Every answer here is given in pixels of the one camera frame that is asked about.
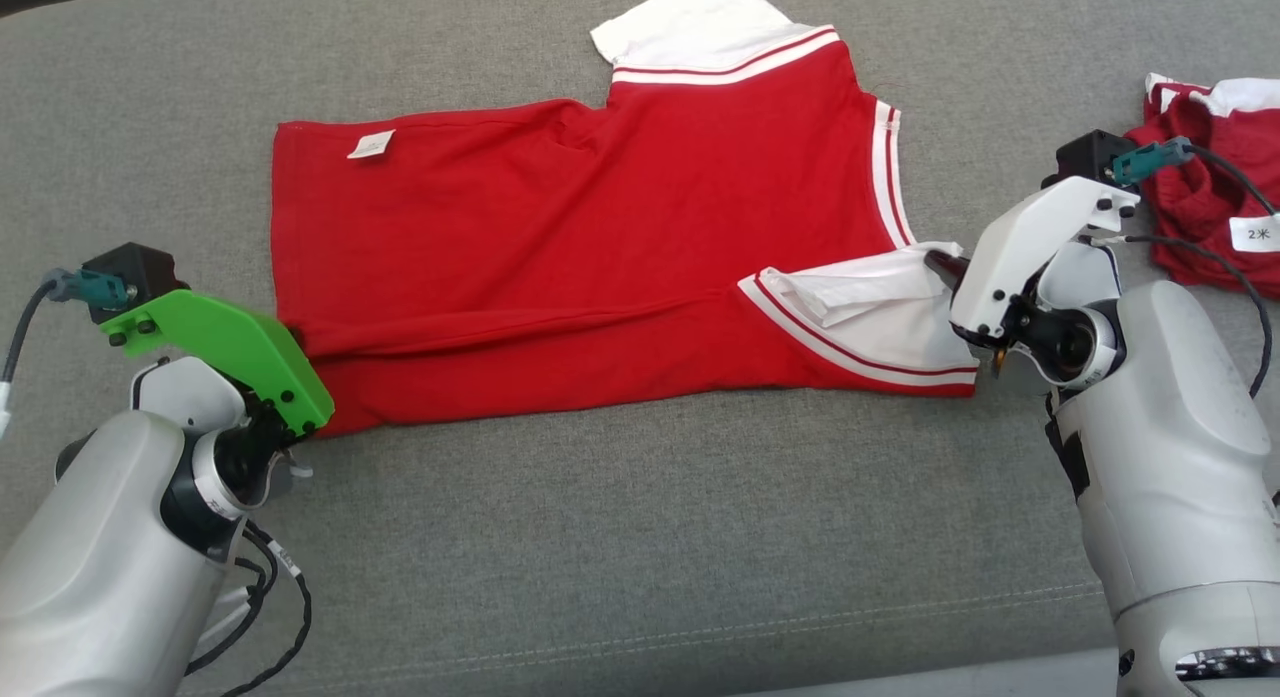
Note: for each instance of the red shorts with white stripe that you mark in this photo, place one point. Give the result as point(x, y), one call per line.
point(1200, 217)

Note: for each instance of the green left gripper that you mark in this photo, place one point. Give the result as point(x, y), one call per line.
point(240, 352)

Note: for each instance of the red white lettered jersey shirt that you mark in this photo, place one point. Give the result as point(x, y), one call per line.
point(600, 237)

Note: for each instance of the grey fabric sofa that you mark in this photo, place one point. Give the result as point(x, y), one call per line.
point(650, 537)

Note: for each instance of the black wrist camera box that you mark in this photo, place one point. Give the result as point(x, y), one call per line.
point(1085, 155)
point(135, 267)

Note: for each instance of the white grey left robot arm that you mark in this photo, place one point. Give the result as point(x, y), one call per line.
point(90, 537)

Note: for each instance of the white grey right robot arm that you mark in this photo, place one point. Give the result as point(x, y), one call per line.
point(1170, 447)

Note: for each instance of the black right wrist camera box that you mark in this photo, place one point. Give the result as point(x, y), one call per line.
point(1085, 155)

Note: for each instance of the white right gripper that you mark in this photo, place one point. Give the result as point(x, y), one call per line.
point(1030, 242)

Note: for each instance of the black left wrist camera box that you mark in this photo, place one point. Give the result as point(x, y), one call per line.
point(135, 267)

